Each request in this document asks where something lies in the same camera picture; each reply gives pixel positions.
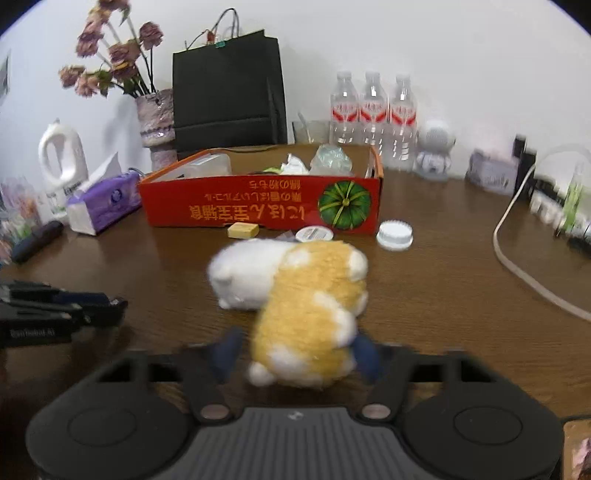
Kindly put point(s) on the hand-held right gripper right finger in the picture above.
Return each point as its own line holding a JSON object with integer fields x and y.
{"x": 368, "y": 359}

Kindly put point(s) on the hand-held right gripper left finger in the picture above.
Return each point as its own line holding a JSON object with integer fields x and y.
{"x": 228, "y": 351}

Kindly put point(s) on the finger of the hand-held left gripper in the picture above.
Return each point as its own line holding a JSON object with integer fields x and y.
{"x": 55, "y": 316}
{"x": 55, "y": 293}

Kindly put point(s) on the orange and white plush toy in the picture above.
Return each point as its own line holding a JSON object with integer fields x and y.
{"x": 304, "y": 314}

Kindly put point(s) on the red cardboard box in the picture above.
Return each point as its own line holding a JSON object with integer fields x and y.
{"x": 207, "y": 203}

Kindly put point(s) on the clear plastic bag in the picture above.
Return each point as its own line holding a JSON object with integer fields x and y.
{"x": 331, "y": 160}

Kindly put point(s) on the dark blue case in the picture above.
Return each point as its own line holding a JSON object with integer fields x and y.
{"x": 37, "y": 241}

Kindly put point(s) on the colourful printed object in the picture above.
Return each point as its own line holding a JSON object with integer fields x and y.
{"x": 16, "y": 217}

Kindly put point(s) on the purple tissue box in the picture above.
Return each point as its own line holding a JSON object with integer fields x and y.
{"x": 108, "y": 203}

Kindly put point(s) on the yellow block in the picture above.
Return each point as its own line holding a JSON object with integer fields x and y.
{"x": 243, "y": 230}

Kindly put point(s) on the white plastic jug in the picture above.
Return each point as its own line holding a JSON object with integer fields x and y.
{"x": 76, "y": 170}

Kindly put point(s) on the white ribbed lid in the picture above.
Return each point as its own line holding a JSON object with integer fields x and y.
{"x": 395, "y": 235}

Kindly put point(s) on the white flat round lid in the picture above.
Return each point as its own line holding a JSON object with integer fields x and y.
{"x": 314, "y": 234}

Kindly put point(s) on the crumpled white tissue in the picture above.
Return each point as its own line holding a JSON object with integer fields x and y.
{"x": 293, "y": 165}

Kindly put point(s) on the mottled purple vase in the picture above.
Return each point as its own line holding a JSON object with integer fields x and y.
{"x": 156, "y": 120}

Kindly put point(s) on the small tin box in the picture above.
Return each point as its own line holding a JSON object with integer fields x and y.
{"x": 490, "y": 170}

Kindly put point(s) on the white robot figure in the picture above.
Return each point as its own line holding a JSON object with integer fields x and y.
{"x": 435, "y": 138}

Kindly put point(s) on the glass cup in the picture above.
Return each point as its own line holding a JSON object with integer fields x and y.
{"x": 314, "y": 131}

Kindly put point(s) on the clear water bottle red label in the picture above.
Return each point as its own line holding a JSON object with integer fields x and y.
{"x": 345, "y": 110}
{"x": 375, "y": 115}
{"x": 403, "y": 124}

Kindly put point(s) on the dried rose bouquet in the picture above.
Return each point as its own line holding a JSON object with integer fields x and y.
{"x": 117, "y": 55}

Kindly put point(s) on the black device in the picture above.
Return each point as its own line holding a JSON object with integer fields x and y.
{"x": 525, "y": 166}

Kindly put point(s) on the black paper bag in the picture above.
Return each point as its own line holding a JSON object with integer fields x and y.
{"x": 221, "y": 87}

